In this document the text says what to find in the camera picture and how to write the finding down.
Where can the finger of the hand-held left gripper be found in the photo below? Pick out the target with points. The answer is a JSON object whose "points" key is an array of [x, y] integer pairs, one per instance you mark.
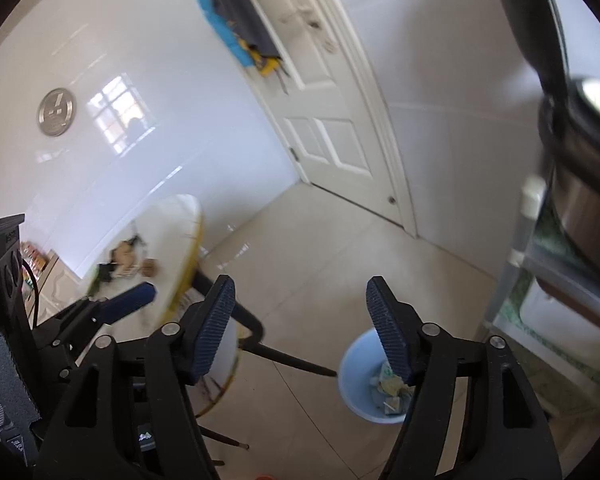
{"points": [[130, 301], [65, 355]]}

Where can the dark grey apron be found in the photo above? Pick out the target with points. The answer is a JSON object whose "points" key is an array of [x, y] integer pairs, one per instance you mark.
{"points": [[245, 15]]}

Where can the small brown scrap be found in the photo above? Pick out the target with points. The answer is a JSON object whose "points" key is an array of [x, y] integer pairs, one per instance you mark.
{"points": [[150, 267]]}

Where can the blue plastic bin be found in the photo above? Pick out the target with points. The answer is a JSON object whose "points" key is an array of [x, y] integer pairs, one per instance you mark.
{"points": [[355, 375]]}

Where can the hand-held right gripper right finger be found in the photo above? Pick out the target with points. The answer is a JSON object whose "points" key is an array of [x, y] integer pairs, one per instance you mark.
{"points": [[390, 335]]}

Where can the cream counter cabinet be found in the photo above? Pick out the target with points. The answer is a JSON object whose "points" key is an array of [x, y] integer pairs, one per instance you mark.
{"points": [[55, 285]]}

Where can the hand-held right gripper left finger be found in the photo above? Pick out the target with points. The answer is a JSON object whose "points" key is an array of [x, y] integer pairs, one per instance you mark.
{"points": [[214, 330]]}

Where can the steel rice cooker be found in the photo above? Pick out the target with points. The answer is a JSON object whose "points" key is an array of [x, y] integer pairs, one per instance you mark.
{"points": [[580, 210]]}

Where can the white panel door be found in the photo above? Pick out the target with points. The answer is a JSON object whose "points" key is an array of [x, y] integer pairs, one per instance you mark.
{"points": [[330, 135]]}

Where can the round wall clock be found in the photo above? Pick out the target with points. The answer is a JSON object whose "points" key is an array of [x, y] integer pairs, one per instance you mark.
{"points": [[55, 112]]}

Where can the round marble table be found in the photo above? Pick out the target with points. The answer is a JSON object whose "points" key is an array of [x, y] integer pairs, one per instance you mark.
{"points": [[165, 240]]}

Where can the metal storage rack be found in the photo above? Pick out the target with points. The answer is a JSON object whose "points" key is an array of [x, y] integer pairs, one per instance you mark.
{"points": [[502, 280]]}

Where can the white container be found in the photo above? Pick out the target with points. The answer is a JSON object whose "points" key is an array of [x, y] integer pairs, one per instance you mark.
{"points": [[565, 320]]}

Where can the dark wrapper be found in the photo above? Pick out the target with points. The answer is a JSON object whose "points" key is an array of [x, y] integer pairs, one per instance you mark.
{"points": [[106, 272]]}

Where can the blue apron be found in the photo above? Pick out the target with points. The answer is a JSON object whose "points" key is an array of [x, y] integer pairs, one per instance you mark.
{"points": [[220, 30]]}

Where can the colourful wrappers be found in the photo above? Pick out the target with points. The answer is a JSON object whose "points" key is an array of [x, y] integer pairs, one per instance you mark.
{"points": [[395, 387]]}

